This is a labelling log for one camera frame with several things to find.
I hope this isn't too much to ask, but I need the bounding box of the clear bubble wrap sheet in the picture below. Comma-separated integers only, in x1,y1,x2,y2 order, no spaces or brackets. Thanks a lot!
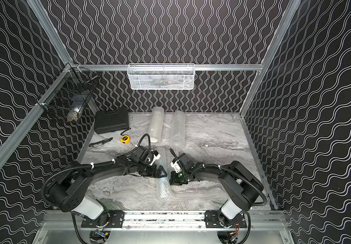
155,147,174,201

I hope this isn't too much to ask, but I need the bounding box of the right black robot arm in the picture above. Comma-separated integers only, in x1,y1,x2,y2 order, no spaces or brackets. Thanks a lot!
169,161,268,228

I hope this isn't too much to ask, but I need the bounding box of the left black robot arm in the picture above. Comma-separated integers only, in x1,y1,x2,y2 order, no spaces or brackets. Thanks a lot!
41,156,167,227

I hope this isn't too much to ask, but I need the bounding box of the bubble wrap roll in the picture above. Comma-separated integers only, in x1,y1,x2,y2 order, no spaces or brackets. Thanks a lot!
170,110,186,147

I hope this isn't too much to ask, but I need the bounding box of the bubble wrapped white-capped roll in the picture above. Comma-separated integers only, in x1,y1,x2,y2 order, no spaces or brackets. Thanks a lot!
148,107,165,143

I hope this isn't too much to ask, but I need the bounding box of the yellow tape measure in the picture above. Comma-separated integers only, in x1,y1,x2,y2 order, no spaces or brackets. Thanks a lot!
120,135,130,144

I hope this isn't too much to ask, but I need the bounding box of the black utility knife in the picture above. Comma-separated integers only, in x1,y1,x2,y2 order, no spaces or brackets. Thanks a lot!
89,137,113,147

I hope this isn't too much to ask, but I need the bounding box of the black plastic tool case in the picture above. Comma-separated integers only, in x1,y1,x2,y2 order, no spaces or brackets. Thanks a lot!
94,107,130,134

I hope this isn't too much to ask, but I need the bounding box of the white mesh basket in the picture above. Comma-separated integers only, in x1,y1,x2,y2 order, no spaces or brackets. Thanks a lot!
127,63,196,90

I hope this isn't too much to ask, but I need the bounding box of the wrapped item in black basket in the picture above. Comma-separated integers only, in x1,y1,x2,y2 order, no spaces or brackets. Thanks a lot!
67,95,85,122

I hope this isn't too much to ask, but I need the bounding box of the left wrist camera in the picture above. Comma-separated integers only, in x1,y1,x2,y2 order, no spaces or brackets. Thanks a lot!
131,145,161,166

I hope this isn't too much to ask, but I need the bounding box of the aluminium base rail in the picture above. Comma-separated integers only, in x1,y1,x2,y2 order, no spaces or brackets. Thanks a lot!
42,209,286,231

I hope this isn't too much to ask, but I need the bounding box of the black wire basket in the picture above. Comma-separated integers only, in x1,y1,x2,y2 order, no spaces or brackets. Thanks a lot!
39,66,99,123

